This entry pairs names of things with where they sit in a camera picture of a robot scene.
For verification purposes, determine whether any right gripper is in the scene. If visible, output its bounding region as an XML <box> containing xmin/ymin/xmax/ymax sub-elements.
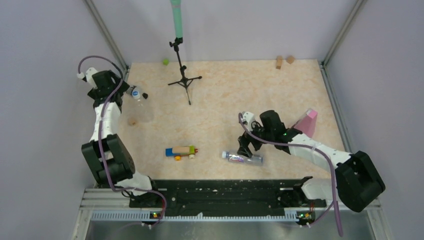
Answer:
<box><xmin>237</xmin><ymin>119</ymin><xmax>274</xmax><ymax>158</ymax></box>

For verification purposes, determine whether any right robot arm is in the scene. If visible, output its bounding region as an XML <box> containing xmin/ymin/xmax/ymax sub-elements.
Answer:
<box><xmin>237</xmin><ymin>110</ymin><xmax>386</xmax><ymax>213</ymax></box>

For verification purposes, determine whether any tall wooden block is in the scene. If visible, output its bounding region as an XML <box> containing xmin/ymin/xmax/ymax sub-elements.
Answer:
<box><xmin>275</xmin><ymin>55</ymin><xmax>283</xmax><ymax>70</ymax></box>

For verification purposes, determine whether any colourful toy block car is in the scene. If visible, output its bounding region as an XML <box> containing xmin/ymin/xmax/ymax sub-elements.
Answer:
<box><xmin>165</xmin><ymin>145</ymin><xmax>199</xmax><ymax>161</ymax></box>

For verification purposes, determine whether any wooden cube with cross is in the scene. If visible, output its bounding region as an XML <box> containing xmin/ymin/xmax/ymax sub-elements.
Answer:
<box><xmin>127</xmin><ymin>117</ymin><xmax>138</xmax><ymax>126</ymax></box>

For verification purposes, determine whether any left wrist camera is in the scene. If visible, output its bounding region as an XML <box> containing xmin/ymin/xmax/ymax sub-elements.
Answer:
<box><xmin>77</xmin><ymin>67</ymin><xmax>99</xmax><ymax>85</ymax></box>

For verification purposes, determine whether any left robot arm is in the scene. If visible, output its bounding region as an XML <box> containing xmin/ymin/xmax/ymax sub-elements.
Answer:
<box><xmin>78</xmin><ymin>67</ymin><xmax>161</xmax><ymax>207</ymax></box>

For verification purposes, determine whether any green foam microphone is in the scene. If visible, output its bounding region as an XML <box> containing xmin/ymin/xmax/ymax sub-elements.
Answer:
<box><xmin>170</xmin><ymin>0</ymin><xmax>183</xmax><ymax>39</ymax></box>

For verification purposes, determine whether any white Ganten bottle cap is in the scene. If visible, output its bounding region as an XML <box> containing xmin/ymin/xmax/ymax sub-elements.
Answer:
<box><xmin>221</xmin><ymin>151</ymin><xmax>229</xmax><ymax>159</ymax></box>

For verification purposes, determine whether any clear plastic bottle blue label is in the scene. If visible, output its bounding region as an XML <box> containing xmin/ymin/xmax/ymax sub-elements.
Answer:
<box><xmin>124</xmin><ymin>85</ymin><xmax>155</xmax><ymax>124</ymax></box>

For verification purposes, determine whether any small wooden cube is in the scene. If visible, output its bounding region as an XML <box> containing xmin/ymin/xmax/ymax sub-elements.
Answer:
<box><xmin>285</xmin><ymin>55</ymin><xmax>296</xmax><ymax>65</ymax></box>

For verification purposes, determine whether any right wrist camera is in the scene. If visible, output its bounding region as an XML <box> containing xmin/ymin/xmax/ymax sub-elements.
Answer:
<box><xmin>241</xmin><ymin>111</ymin><xmax>256</xmax><ymax>128</ymax></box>

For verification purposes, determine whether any black tripod stand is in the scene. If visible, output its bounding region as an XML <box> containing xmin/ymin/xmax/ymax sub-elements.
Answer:
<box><xmin>167</xmin><ymin>37</ymin><xmax>203</xmax><ymax>106</ymax></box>

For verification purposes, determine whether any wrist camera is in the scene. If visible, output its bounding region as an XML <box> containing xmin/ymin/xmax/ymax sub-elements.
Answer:
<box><xmin>241</xmin><ymin>111</ymin><xmax>256</xmax><ymax>128</ymax></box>
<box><xmin>77</xmin><ymin>67</ymin><xmax>99</xmax><ymax>85</ymax></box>

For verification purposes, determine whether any clear plastic bottle white cap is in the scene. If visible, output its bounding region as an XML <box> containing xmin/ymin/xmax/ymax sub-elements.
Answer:
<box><xmin>225</xmin><ymin>151</ymin><xmax>264</xmax><ymax>166</ymax></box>

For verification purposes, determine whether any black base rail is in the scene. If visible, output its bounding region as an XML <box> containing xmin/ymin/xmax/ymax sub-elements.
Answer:
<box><xmin>123</xmin><ymin>176</ymin><xmax>327</xmax><ymax>217</ymax></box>

